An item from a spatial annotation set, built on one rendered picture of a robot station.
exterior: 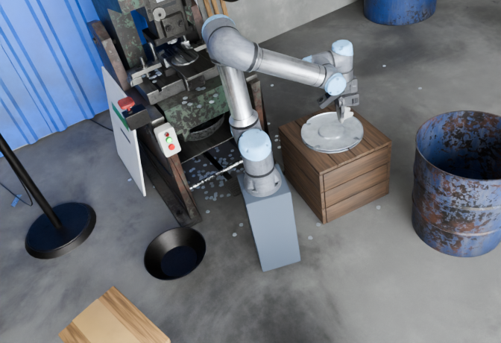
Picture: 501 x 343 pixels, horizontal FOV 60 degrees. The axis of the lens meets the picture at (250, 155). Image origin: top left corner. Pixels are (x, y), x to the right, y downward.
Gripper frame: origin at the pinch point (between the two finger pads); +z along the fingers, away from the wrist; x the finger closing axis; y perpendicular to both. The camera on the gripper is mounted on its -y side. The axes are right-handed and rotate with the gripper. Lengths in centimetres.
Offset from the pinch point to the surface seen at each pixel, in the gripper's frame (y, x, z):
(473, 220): 38, -44, 28
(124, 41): -85, 60, -30
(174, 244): -86, 1, 52
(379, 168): 18.1, -1.1, 32.0
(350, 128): 9.3, 14.3, 17.2
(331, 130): 0.6, 15.2, 16.6
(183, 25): -55, 40, -39
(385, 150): 20.9, -0.4, 22.8
